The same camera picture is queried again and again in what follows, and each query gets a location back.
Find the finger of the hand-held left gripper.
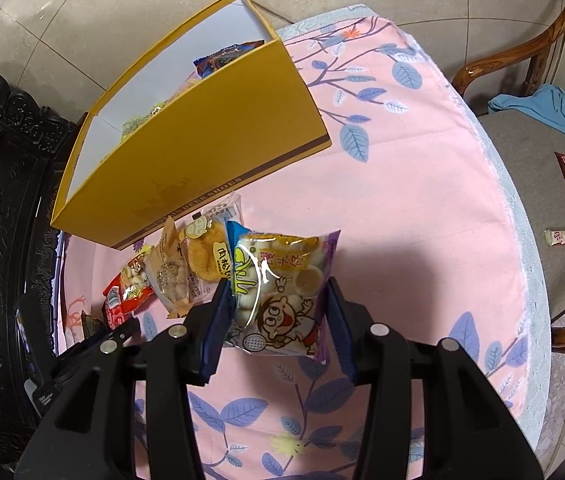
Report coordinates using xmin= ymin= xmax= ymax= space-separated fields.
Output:
xmin=57 ymin=316 xmax=142 ymax=378

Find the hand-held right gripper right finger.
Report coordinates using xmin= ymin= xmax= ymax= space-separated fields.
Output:
xmin=325 ymin=276 xmax=545 ymax=480

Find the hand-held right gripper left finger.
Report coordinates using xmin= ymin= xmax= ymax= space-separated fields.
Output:
xmin=15 ymin=279 xmax=234 ymax=480

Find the cartoon boy snack packet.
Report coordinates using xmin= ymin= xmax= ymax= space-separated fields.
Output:
xmin=223 ymin=220 xmax=342 ymax=365

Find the yellow cardboard box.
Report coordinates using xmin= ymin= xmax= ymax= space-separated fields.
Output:
xmin=50 ymin=0 xmax=333 ymax=252

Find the red snack packet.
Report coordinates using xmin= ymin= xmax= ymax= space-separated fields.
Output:
xmin=102 ymin=252 xmax=156 ymax=331

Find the clear brown pastry packet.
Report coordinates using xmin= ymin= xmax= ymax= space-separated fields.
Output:
xmin=145 ymin=225 xmax=204 ymax=319

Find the round cake packet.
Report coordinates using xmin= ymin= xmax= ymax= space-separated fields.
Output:
xmin=182 ymin=195 xmax=244 ymax=287

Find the dark carved wooden cabinet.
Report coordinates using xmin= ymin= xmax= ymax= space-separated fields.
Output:
xmin=0 ymin=70 xmax=86 ymax=461

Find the pink floral tablecloth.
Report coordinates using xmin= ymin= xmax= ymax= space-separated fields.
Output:
xmin=55 ymin=4 xmax=551 ymax=480

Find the yellow green snack packet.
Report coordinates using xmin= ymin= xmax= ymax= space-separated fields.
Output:
xmin=121 ymin=102 xmax=169 ymax=142

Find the wooden chair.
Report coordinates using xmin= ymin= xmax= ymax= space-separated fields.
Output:
xmin=449 ymin=0 xmax=565 ymax=350

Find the dark blue snack packet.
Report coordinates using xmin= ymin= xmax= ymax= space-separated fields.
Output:
xmin=193 ymin=41 xmax=264 ymax=80

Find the blue cloth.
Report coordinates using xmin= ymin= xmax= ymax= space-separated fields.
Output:
xmin=487 ymin=84 xmax=565 ymax=138

